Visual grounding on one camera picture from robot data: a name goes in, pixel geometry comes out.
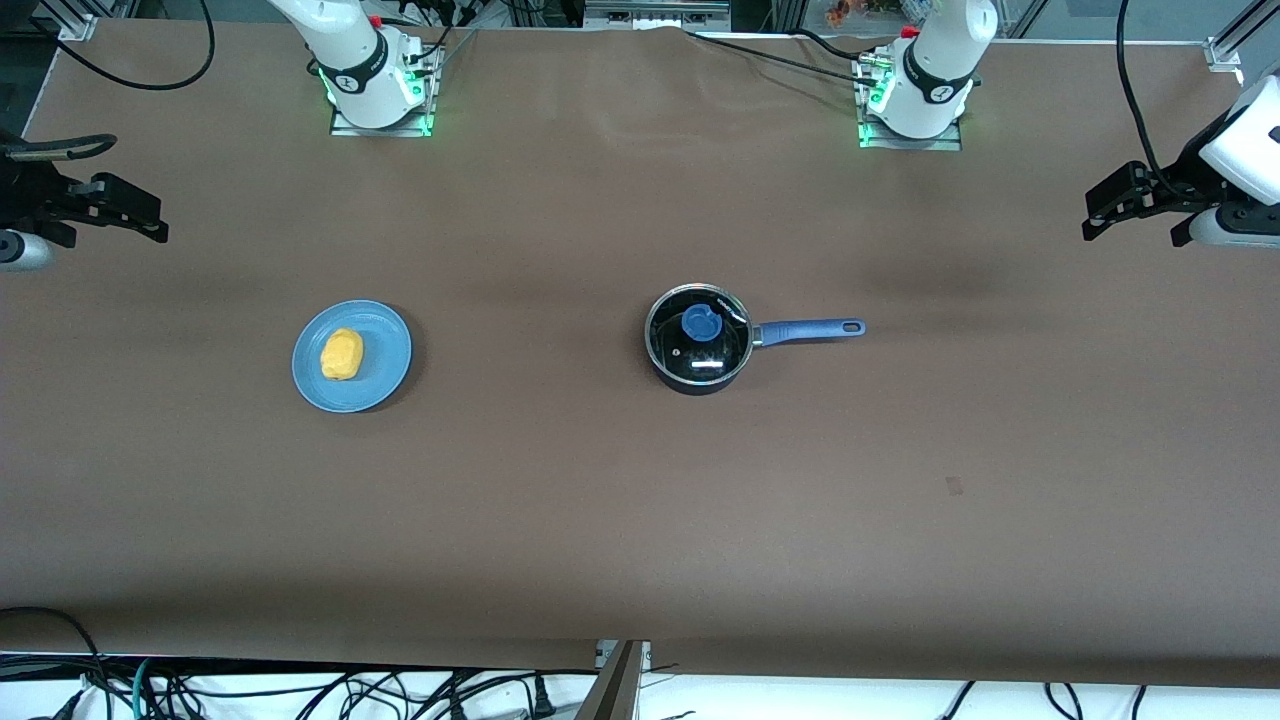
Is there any yellow potato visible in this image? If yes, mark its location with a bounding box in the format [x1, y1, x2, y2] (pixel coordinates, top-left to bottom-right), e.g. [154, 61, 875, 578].
[320, 327, 365, 382]

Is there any glass lid with blue knob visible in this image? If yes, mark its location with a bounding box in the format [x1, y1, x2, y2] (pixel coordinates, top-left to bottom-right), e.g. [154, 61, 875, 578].
[645, 283, 753, 386]

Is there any blue round plate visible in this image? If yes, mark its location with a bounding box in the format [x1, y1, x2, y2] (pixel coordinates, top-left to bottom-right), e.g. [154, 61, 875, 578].
[292, 300, 413, 413]

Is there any orange background object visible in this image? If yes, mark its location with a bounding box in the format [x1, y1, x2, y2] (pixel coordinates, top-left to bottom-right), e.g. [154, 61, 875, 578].
[825, 0, 906, 26]

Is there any brown table cover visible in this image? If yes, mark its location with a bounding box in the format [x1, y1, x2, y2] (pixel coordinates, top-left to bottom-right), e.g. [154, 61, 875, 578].
[0, 18, 1280, 689]

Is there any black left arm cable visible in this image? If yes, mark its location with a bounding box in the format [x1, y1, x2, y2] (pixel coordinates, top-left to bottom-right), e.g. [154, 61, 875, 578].
[1115, 0, 1186, 201]

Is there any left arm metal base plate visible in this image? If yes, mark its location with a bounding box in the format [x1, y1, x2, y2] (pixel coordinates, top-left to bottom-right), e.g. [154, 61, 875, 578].
[856, 55, 964, 152]

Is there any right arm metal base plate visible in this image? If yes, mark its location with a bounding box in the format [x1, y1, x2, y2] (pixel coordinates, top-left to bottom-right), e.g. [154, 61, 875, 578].
[330, 45, 436, 138]

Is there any black pot with blue handle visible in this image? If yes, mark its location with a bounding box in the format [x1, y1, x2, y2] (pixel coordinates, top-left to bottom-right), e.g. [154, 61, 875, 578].
[645, 283, 867, 396]

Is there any thin black power cable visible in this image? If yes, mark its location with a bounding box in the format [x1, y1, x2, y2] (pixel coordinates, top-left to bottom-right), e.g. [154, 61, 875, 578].
[685, 30, 881, 89]

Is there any thick black looped cable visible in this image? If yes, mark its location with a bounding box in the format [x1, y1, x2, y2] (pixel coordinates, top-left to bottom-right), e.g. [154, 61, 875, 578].
[0, 605, 107, 720]

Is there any silver metal rail unit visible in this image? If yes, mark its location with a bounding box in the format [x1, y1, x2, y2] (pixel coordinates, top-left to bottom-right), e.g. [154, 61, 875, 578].
[585, 0, 731, 31]

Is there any tangled black floor cable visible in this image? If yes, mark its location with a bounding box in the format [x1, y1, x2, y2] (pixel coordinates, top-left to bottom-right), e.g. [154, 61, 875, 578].
[150, 668, 599, 720]

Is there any aluminium table frame leg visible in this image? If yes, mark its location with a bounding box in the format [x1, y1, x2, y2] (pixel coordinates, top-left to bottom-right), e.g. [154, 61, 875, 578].
[575, 640, 652, 720]

